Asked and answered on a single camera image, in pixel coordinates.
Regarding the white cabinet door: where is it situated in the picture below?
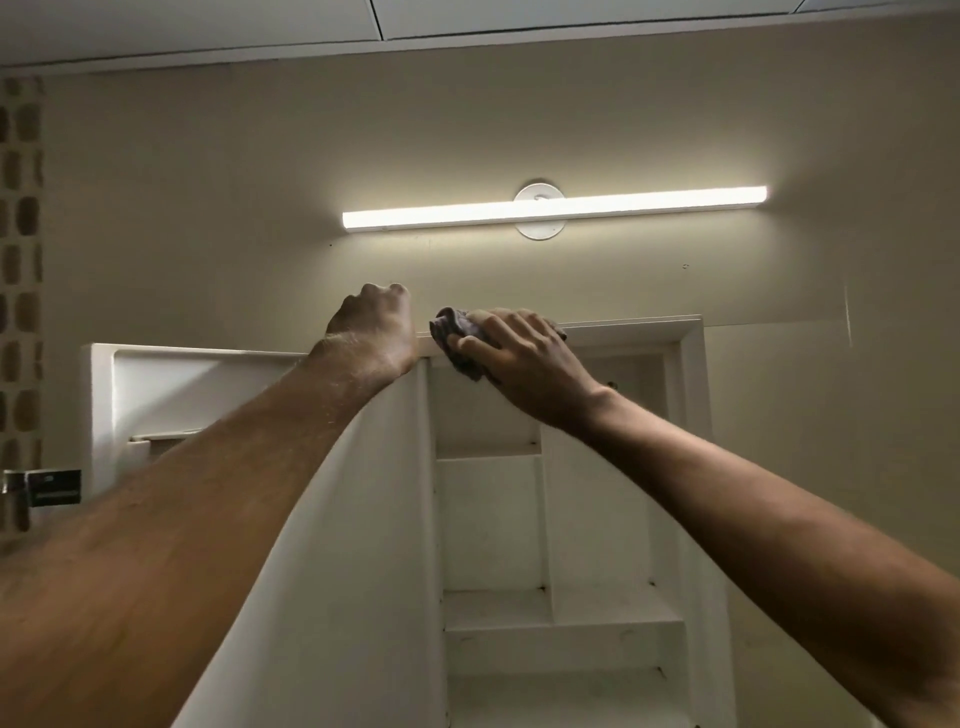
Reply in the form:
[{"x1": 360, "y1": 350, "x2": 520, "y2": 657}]
[{"x1": 81, "y1": 342, "x2": 445, "y2": 728}]

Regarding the white wall cabinet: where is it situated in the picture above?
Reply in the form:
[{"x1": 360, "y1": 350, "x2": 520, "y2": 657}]
[{"x1": 416, "y1": 314, "x2": 741, "y2": 728}]

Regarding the person's right forearm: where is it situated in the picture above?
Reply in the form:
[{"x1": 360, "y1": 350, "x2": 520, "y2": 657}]
[{"x1": 576, "y1": 385, "x2": 960, "y2": 728}]

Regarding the person's left hand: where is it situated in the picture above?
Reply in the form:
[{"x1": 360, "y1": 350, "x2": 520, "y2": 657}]
[{"x1": 309, "y1": 282, "x2": 421, "y2": 381}]

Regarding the black wall bracket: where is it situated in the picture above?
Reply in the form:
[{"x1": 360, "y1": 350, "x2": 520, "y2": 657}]
[{"x1": 0, "y1": 468, "x2": 83, "y2": 534}]

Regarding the person's left forearm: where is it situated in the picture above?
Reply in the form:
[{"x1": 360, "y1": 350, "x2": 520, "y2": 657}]
[{"x1": 0, "y1": 339, "x2": 418, "y2": 728}]

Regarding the round white light mount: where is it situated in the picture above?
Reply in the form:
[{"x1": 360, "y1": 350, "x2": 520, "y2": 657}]
[{"x1": 513, "y1": 180, "x2": 567, "y2": 242}]

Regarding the person's right hand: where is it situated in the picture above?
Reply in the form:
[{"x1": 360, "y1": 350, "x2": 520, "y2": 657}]
[{"x1": 447, "y1": 306, "x2": 608, "y2": 433}]

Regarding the dark grey cleaning cloth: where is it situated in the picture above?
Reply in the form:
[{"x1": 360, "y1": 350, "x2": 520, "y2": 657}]
[{"x1": 429, "y1": 306, "x2": 498, "y2": 383}]

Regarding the white tube light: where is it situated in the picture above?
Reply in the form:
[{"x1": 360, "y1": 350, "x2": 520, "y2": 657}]
[{"x1": 342, "y1": 185, "x2": 769, "y2": 234}]

